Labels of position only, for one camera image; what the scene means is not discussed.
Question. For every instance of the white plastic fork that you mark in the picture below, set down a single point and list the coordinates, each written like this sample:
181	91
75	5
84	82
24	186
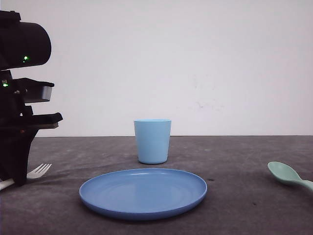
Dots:
34	174

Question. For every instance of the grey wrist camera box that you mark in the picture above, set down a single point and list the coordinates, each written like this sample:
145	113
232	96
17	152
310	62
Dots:
33	91

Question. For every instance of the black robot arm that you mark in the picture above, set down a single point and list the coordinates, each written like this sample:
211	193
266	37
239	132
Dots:
21	45

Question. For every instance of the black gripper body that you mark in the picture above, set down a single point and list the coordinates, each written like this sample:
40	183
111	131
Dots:
15	114

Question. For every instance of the mint green plastic spoon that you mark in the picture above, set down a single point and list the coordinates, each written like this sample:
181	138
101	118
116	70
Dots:
286	175

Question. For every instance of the light blue plastic cup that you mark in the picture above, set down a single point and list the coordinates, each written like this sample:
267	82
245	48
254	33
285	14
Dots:
152	140

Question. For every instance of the blue plastic plate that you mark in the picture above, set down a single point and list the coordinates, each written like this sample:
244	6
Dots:
143	194

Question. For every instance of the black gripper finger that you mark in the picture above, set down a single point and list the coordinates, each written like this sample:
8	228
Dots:
14	151

